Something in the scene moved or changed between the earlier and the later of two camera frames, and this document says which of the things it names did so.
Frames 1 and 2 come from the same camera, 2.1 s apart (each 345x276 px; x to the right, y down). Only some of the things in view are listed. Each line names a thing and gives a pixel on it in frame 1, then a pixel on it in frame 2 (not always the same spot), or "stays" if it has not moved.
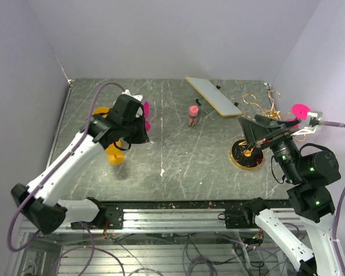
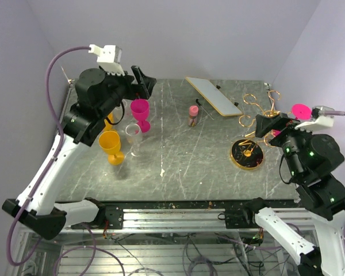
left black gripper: x=143 y=137 to x=135 y=90
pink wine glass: x=301 y=111 stays
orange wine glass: x=115 y=155 stays
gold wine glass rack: x=242 y=155 stays
